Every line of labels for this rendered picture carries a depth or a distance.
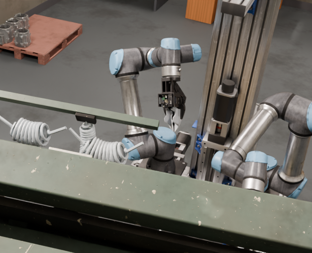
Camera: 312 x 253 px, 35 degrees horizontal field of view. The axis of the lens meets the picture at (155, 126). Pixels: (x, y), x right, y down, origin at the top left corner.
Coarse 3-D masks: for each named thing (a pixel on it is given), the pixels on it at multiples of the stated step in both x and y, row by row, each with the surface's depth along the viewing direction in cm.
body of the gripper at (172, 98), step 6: (162, 78) 193; (168, 78) 192; (174, 78) 193; (162, 84) 193; (168, 84) 194; (174, 84) 196; (162, 90) 193; (168, 90) 194; (174, 90) 196; (162, 96) 195; (168, 96) 192; (174, 96) 192; (180, 96) 196; (162, 102) 194; (168, 102) 192; (174, 102) 191; (180, 102) 196
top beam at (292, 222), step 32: (0, 160) 108; (32, 160) 108; (64, 160) 108; (96, 160) 108; (0, 192) 113; (32, 192) 107; (64, 192) 105; (96, 192) 105; (128, 192) 104; (160, 192) 104; (192, 192) 104; (224, 192) 104; (256, 192) 104; (160, 224) 107; (192, 224) 102; (224, 224) 101; (256, 224) 101; (288, 224) 101
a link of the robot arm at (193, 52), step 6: (144, 48) 242; (150, 48) 240; (186, 48) 207; (192, 48) 208; (198, 48) 210; (144, 54) 239; (180, 54) 206; (186, 54) 207; (192, 54) 208; (198, 54) 209; (180, 60) 207; (186, 60) 208; (192, 60) 210; (198, 60) 212; (144, 66) 241; (150, 66) 241
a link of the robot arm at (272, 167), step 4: (268, 156) 237; (268, 160) 234; (272, 160) 234; (276, 160) 234; (268, 164) 231; (272, 164) 231; (276, 164) 232; (268, 168) 229; (272, 168) 230; (276, 168) 231; (268, 172) 230; (272, 172) 230; (268, 176) 230; (272, 176) 229; (268, 180) 230; (268, 184) 231
